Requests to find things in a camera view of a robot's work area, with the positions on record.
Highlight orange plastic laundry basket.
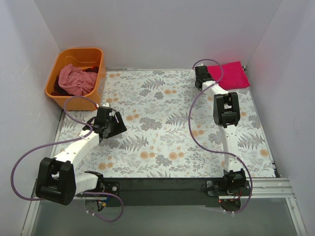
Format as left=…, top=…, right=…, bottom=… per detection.
left=45, top=48, right=106, bottom=111

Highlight magenta t shirt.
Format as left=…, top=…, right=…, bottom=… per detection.
left=207, top=61, right=250, bottom=90

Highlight aluminium frame rail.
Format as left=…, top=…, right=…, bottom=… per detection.
left=22, top=178, right=307, bottom=236

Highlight floral patterned table mat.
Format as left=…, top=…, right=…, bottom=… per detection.
left=49, top=69, right=275, bottom=178

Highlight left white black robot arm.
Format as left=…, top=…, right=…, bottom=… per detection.
left=35, top=106, right=127, bottom=206

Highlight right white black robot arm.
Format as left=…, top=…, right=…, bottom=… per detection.
left=195, top=64, right=246, bottom=196

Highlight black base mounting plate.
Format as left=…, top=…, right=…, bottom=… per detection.
left=103, top=177, right=230, bottom=207

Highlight light pink shirt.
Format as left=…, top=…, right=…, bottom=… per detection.
left=58, top=63, right=99, bottom=97

